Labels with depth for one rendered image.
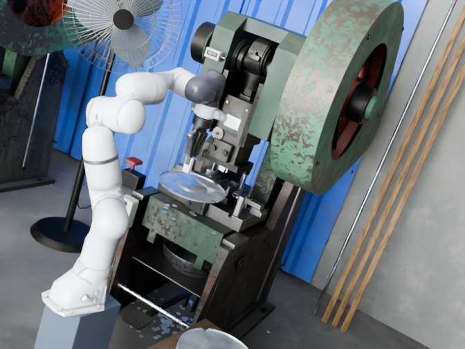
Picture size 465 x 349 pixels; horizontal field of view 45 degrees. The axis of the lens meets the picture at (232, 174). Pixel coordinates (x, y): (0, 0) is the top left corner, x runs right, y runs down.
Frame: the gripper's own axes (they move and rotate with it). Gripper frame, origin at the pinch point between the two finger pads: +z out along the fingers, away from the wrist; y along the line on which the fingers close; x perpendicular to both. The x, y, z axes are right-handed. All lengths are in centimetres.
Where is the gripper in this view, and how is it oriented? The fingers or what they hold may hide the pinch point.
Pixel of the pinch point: (188, 164)
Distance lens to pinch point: 224.8
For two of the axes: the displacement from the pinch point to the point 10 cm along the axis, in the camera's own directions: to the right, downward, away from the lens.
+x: 8.3, 4.1, -3.8
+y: -4.6, 1.2, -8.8
